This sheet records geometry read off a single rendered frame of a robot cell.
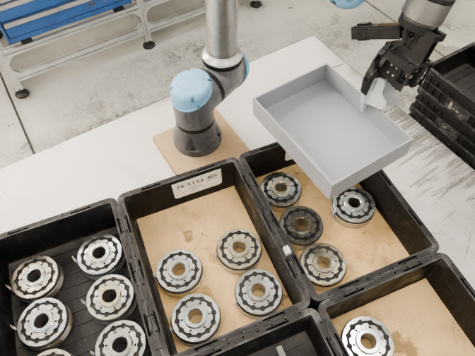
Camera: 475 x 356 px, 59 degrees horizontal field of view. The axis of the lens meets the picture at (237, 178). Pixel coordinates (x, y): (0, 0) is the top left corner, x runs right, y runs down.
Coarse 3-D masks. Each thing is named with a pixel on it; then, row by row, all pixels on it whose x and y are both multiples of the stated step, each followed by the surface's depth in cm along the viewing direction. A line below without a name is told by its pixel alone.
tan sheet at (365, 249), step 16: (304, 176) 111; (304, 192) 108; (320, 192) 108; (320, 208) 106; (336, 224) 103; (368, 224) 103; (384, 224) 103; (320, 240) 100; (336, 240) 100; (352, 240) 100; (368, 240) 100; (384, 240) 100; (352, 256) 98; (368, 256) 98; (384, 256) 98; (400, 256) 98; (352, 272) 96; (368, 272) 96
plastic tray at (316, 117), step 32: (288, 96) 97; (320, 96) 97; (352, 96) 93; (288, 128) 92; (320, 128) 91; (352, 128) 91; (384, 128) 88; (320, 160) 86; (352, 160) 86; (384, 160) 82
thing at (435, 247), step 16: (272, 144) 105; (240, 160) 102; (384, 176) 99; (256, 192) 97; (272, 224) 92; (416, 224) 91; (432, 240) 89; (416, 256) 87; (304, 272) 85; (384, 272) 85; (336, 288) 83
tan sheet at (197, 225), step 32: (224, 192) 109; (160, 224) 104; (192, 224) 104; (224, 224) 104; (160, 256) 99; (160, 288) 95; (224, 288) 94; (192, 320) 90; (224, 320) 90; (256, 320) 90
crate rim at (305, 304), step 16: (224, 160) 103; (176, 176) 100; (192, 176) 101; (240, 176) 100; (128, 192) 98; (144, 192) 98; (128, 224) 94; (288, 256) 87; (144, 272) 86; (144, 288) 84; (304, 288) 84; (304, 304) 82; (272, 320) 80; (160, 336) 79; (224, 336) 78; (160, 352) 77; (192, 352) 77
